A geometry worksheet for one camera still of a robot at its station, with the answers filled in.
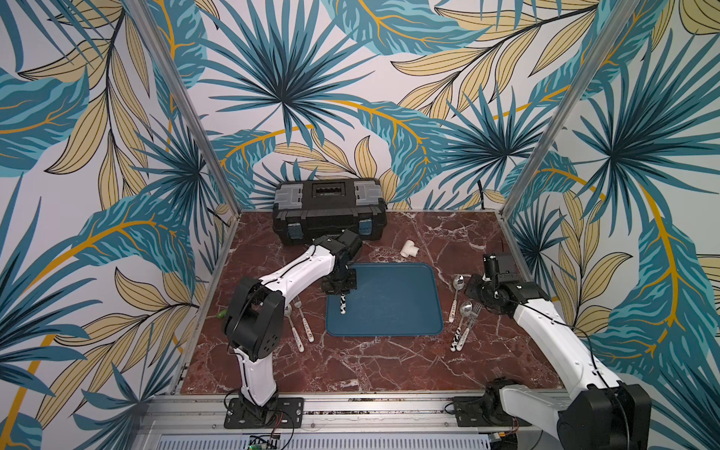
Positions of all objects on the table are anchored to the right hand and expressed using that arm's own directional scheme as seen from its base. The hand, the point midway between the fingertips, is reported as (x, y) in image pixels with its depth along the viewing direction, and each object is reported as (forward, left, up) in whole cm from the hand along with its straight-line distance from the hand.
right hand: (473, 287), depth 84 cm
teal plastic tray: (+3, +24, -12) cm, 27 cm away
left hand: (+1, +39, -4) cm, 39 cm away
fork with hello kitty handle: (-6, +51, -11) cm, 53 cm away
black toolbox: (+27, +52, +6) cm, 59 cm away
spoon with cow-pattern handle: (-2, 0, -11) cm, 11 cm away
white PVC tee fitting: (+21, +15, -9) cm, 28 cm away
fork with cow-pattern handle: (-2, +39, -5) cm, 40 cm away
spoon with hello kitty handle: (-1, +57, -11) cm, 58 cm away
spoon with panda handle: (+8, -1, -11) cm, 14 cm away
